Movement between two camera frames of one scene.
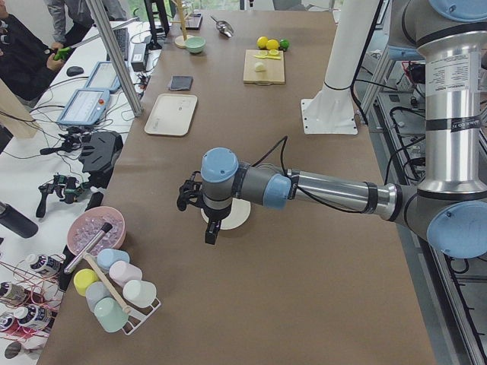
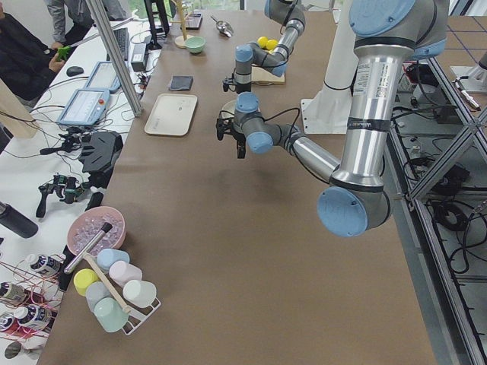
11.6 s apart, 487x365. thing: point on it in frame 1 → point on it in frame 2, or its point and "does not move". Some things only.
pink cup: x=122 y=271 does not move
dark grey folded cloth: x=180 y=83 does not move
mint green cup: x=110 y=313 does not move
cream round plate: x=238 y=214 → x=228 y=109
